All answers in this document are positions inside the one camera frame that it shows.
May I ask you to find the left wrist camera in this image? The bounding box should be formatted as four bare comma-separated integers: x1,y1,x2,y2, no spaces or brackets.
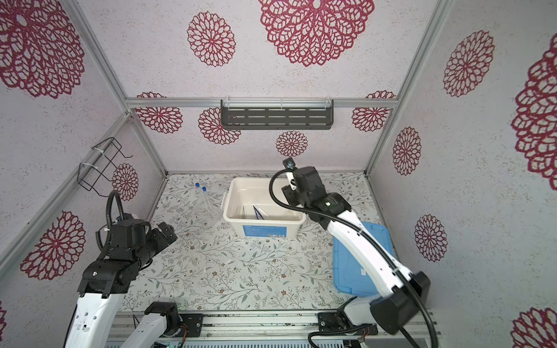
109,218,151,251

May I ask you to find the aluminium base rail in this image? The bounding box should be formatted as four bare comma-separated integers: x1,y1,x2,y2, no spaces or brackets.
77,309,442,342

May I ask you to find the blue plastic bin lid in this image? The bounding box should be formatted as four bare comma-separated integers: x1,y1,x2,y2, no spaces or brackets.
333,222,394,297

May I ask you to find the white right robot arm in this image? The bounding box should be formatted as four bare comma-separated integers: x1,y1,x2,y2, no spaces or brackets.
268,164,437,346

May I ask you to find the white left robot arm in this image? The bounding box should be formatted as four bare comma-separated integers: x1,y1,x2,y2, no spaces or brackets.
65,219,203,347

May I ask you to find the white plastic bin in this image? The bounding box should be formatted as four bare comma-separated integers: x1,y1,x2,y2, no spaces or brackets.
220,177,306,239

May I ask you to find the dark grey wall shelf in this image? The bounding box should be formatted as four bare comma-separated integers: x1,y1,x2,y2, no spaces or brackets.
220,99,334,131

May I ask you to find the black wire wall rack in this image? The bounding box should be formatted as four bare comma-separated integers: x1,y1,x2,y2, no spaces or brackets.
75,136,133,197

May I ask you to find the thin blue capped test tube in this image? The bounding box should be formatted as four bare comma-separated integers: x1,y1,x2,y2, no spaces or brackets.
201,186,211,210

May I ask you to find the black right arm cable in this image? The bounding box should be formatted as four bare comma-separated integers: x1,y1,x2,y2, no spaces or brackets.
268,168,440,348

